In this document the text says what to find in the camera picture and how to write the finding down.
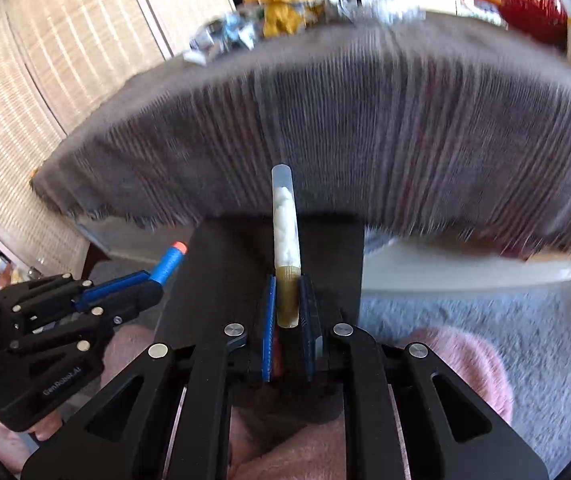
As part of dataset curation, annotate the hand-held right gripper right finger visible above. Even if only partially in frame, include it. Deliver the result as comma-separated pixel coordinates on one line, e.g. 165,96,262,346
299,274,550,480

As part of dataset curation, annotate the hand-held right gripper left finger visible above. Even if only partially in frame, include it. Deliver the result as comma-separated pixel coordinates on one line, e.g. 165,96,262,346
20,274,278,480

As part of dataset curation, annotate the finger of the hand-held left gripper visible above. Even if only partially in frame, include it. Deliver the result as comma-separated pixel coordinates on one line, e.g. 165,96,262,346
0,270,162,332
8,292,161,367

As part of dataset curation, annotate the blue foam dart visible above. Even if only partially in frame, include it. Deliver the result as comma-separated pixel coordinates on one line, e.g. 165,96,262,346
148,241,188,286

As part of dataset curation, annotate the clear tube with gold cap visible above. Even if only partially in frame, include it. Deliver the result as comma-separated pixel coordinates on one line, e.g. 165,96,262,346
271,164,301,329

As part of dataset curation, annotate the person's left hand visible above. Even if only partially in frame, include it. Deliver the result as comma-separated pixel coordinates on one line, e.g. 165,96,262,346
31,408,64,442

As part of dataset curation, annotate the grey striped blanket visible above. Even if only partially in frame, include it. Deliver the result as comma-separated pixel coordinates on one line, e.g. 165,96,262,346
30,10,571,262

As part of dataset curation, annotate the beige woven sliding door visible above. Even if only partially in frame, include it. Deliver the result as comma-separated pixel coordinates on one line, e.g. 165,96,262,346
0,0,238,271

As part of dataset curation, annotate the crumpled silver wrapper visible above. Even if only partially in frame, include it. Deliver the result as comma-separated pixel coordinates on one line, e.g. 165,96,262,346
184,10,262,66

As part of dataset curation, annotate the tan plush toy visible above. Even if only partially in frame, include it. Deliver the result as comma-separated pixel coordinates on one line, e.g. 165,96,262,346
242,0,335,39

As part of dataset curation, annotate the red bowl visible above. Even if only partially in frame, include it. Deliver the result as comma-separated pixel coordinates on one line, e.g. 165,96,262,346
497,0,569,45

